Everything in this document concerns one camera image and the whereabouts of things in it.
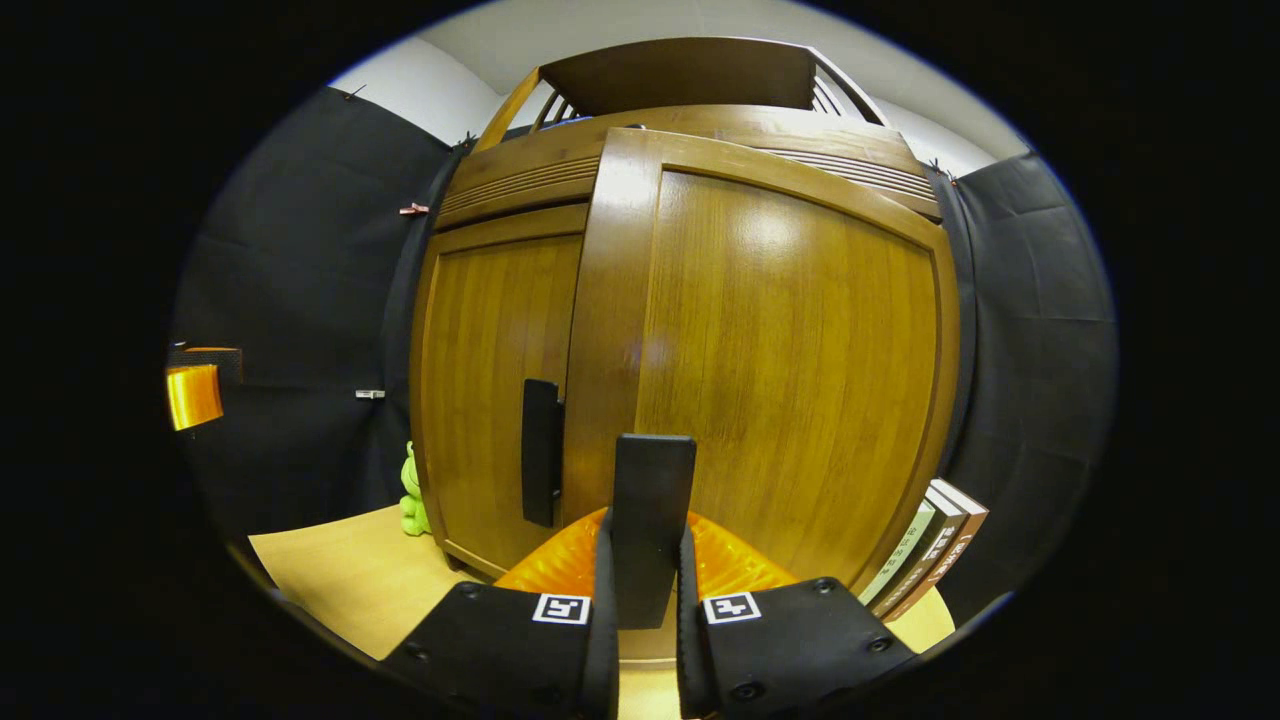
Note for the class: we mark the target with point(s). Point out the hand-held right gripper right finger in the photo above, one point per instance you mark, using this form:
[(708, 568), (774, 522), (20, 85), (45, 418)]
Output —
[(690, 660)]

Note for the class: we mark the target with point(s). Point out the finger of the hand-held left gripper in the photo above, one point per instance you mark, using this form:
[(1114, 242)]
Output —
[(195, 395), (228, 365)]

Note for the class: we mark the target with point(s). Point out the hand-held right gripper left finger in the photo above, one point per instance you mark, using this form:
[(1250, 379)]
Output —
[(603, 650)]

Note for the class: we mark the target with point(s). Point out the wooden shoe cabinet door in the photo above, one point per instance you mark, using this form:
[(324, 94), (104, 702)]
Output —
[(780, 380), (490, 380)]

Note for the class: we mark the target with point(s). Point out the wooden double-door shoe cabinet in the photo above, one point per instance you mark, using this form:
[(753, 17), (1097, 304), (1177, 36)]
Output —
[(680, 75)]

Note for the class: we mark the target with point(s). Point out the black backdrop cloth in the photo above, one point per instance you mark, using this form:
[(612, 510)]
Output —
[(300, 280)]

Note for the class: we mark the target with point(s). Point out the green plush toy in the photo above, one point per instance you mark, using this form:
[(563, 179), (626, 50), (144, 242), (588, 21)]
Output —
[(412, 495)]

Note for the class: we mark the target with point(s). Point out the green thin book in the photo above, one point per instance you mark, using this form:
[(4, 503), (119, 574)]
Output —
[(905, 555)]

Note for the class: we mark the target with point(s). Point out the dark grey book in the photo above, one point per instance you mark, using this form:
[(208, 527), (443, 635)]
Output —
[(935, 550)]

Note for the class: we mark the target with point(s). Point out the brown book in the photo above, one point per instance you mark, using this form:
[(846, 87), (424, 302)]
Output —
[(958, 545)]

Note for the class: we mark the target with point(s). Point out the wooden ribbed drawer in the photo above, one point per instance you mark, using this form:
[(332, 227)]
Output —
[(520, 180)]

